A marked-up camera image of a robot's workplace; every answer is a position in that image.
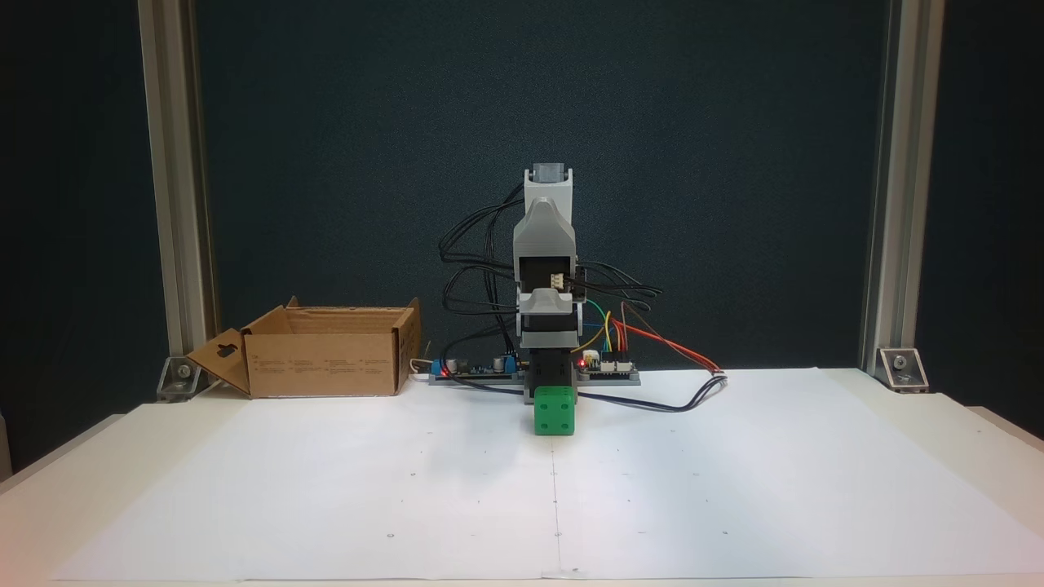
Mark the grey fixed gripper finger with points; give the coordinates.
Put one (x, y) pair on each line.
(546, 340)

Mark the green die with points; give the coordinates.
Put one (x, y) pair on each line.
(555, 412)

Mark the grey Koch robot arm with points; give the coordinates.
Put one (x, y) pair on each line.
(545, 236)

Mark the circuit board with white connector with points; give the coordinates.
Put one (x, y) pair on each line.
(608, 368)

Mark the blue circuit board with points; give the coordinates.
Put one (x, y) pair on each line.
(477, 368)

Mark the brown cardboard box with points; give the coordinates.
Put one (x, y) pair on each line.
(326, 359)

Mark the metal corner bracket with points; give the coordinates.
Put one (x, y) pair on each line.
(904, 368)
(181, 379)

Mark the aluminium frame post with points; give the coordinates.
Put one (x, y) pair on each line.
(175, 204)
(901, 204)

